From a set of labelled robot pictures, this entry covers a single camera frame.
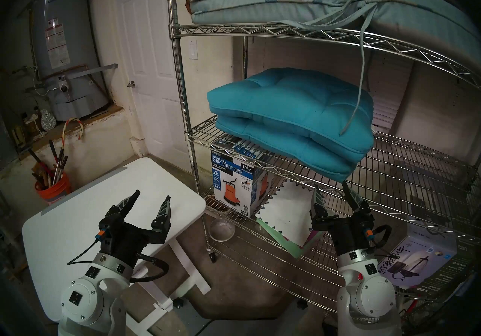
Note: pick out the pink paper sheet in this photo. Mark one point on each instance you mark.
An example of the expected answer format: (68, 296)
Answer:
(312, 235)

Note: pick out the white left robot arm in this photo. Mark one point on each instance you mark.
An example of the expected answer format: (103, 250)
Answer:
(86, 297)

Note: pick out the striped candy cane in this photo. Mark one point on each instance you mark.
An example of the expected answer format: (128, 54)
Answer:
(63, 132)

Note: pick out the clear glass bowl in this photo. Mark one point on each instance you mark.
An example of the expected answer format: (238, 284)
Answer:
(221, 230)

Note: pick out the light blue cushion with ties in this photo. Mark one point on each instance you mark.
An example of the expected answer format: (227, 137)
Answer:
(263, 4)

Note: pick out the teal tufted seat cushion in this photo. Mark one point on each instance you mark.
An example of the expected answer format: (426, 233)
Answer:
(285, 102)
(300, 153)

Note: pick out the crumpled silver foil piece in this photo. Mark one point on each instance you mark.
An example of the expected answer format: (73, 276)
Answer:
(47, 120)

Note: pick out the white light switch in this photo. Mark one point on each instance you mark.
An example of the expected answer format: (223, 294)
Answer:
(193, 49)

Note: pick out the white zigzag edged paper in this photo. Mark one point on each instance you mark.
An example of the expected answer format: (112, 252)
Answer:
(285, 211)

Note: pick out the blue utility pump box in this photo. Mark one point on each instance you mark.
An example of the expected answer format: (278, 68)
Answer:
(233, 177)

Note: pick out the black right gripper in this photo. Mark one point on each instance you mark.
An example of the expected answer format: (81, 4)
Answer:
(349, 232)

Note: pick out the white folding table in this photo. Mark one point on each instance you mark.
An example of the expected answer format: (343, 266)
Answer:
(94, 226)

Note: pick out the LED lamp box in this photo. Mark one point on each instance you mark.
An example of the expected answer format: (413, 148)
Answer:
(421, 260)

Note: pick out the white zigzag paper stack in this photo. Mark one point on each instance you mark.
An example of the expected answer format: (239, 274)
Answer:
(280, 239)

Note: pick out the white panel door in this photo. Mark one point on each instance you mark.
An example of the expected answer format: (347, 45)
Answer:
(150, 76)

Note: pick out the orange plastic bucket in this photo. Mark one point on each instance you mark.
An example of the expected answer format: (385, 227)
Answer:
(56, 192)

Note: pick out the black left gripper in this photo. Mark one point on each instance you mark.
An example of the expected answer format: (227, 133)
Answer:
(124, 239)

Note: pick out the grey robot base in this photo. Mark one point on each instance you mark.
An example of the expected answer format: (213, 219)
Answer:
(240, 326)

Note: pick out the grey water heater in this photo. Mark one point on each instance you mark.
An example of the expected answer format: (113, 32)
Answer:
(64, 19)

